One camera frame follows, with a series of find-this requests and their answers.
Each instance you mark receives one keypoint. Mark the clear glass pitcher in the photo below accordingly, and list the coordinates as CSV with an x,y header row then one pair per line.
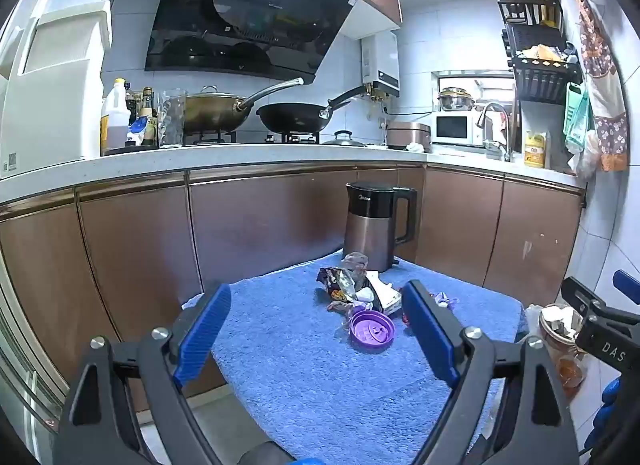
x,y
171,120

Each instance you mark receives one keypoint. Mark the gold wok with lid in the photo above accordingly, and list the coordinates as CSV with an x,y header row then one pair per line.
x,y
210,110

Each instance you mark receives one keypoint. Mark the white countertop appliance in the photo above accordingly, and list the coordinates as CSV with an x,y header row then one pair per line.
x,y
55,95

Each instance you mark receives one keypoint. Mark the chrome kitchen faucet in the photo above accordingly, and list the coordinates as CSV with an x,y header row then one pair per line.
x,y
502,135

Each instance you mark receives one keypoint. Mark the black range hood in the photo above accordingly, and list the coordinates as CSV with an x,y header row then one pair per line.
x,y
240,10

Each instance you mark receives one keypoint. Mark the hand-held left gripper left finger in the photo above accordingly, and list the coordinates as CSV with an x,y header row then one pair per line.
x,y
200,340

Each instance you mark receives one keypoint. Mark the white tissue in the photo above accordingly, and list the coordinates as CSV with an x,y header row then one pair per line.
x,y
385,290

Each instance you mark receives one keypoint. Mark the white microwave oven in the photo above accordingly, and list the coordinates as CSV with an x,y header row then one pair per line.
x,y
455,129

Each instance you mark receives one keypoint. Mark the white water heater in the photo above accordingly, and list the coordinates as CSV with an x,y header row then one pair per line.
x,y
382,60

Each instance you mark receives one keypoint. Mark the cooking oil bottle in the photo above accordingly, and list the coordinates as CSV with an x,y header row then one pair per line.
x,y
570,367

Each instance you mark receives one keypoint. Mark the glass pot lid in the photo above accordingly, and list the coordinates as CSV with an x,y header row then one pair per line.
x,y
344,139

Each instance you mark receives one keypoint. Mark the blue terry towel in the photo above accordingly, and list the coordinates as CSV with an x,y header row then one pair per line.
x,y
300,370

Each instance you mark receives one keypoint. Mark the beige ribbed waste bin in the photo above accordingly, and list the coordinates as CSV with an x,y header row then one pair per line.
x,y
557,320

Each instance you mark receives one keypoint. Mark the kitchen window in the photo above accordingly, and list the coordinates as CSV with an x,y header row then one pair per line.
x,y
472,80

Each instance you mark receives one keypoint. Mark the black frying pan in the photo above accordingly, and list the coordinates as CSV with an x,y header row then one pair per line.
x,y
295,117

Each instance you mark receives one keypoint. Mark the brown rice cooker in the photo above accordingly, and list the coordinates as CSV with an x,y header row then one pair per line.
x,y
407,134

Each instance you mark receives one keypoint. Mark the person's right hand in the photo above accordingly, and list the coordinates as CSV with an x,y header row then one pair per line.
x,y
607,405

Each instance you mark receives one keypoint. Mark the brown lower kitchen cabinets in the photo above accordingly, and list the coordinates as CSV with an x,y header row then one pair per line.
x,y
250,225

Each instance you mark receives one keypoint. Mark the floral hanging cloth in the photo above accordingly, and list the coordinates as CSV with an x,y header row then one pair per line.
x,y
602,85

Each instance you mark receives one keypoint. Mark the green plastic grater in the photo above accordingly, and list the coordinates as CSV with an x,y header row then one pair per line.
x,y
576,117

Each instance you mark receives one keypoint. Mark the gas stove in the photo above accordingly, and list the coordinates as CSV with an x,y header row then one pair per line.
x,y
250,139

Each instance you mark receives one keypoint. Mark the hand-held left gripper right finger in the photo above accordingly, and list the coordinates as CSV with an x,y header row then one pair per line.
x,y
430,335

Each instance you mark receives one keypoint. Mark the small white rag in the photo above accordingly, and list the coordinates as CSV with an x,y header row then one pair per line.
x,y
415,147

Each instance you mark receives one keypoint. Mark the dark sauce bottle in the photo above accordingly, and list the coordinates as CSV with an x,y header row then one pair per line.
x,y
146,107

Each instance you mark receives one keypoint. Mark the steel pot with lid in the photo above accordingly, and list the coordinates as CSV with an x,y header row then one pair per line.
x,y
455,100

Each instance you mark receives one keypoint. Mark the purple plastic lid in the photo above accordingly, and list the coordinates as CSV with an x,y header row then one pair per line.
x,y
372,330

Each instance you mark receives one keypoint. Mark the black wall rack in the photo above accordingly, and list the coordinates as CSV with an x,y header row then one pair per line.
x,y
542,77

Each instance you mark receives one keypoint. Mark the dark red snack wrapper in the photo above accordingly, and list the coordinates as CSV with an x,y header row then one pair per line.
x,y
332,282

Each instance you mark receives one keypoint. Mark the purple candy wrapper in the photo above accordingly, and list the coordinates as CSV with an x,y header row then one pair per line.
x,y
445,299

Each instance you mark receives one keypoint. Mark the blue white packet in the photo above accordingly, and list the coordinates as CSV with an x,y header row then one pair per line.
x,y
138,134

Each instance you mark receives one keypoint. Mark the brown electric kettle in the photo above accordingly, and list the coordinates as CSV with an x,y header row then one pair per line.
x,y
370,230

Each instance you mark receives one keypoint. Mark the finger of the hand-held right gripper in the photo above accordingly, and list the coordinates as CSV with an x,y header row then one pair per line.
x,y
585,295
628,282

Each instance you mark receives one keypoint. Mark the clear plastic cup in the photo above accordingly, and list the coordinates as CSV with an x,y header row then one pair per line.
x,y
355,265

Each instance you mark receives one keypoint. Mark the white plastic bag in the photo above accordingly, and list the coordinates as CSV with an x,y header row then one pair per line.
x,y
585,160

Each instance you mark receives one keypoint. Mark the white paper scraps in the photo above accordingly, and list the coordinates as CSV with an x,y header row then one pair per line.
x,y
555,316

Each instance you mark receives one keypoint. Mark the white bottle yellow cap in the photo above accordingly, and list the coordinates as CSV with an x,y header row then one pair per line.
x,y
114,120

